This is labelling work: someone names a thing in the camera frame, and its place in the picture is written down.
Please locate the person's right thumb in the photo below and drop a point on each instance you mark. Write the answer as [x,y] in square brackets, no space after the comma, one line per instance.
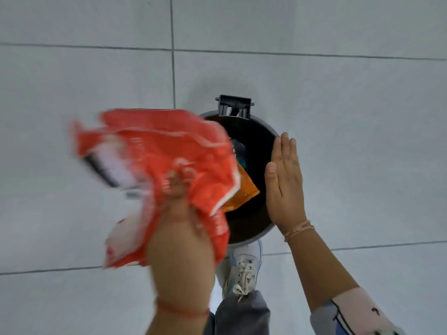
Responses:
[270,176]

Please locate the person's right forearm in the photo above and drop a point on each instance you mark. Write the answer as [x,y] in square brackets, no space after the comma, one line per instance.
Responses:
[317,268]

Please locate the person's left fingers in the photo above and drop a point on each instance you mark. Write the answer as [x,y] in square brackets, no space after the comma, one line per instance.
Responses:
[178,183]

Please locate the pink and white sleeve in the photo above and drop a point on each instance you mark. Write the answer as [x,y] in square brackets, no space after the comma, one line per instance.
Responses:
[356,315]

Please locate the dark teal packet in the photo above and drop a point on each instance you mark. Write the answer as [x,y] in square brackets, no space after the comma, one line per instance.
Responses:
[239,151]

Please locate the white sneaker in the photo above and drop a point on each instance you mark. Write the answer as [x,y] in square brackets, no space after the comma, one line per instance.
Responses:
[245,258]

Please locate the person's left hand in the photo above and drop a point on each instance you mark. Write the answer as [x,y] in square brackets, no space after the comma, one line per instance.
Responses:
[180,247]

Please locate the person's right hand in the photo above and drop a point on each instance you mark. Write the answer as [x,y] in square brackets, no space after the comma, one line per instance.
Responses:
[284,195]

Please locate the grey round trash bin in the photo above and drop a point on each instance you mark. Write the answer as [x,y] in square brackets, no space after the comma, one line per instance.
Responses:
[253,136]

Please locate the grey trouser leg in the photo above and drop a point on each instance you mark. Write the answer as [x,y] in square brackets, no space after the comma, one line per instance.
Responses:
[241,317]

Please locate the person's left forearm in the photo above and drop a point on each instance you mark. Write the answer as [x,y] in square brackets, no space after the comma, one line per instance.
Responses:
[178,324]

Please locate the orange snack packet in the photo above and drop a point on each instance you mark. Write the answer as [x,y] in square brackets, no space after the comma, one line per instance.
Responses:
[245,191]

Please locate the red-orange plastic bag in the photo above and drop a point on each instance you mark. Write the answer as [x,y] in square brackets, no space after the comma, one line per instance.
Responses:
[157,143]

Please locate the person's right middle finger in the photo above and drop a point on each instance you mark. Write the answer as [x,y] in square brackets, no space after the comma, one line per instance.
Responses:
[284,149]

